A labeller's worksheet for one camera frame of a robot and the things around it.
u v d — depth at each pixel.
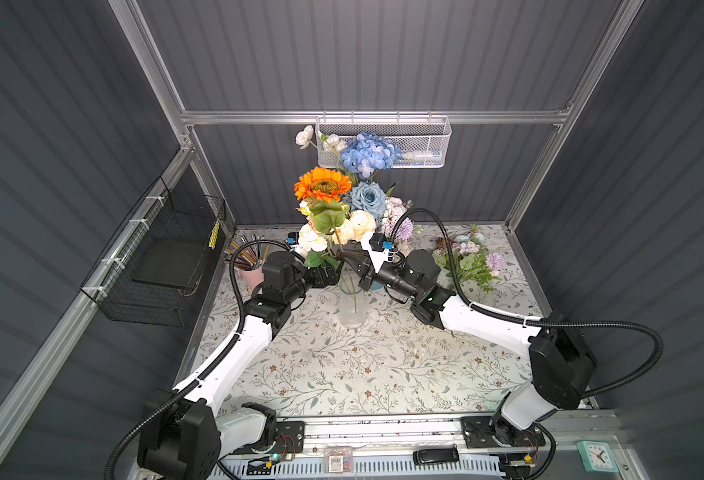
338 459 0.69
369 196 0.71
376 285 0.69
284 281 0.60
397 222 0.60
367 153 0.72
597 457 0.69
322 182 0.56
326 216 0.61
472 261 0.99
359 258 0.66
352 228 0.68
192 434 0.39
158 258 0.74
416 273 0.58
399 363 0.86
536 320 0.48
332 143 0.80
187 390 0.41
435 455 0.74
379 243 0.59
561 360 0.44
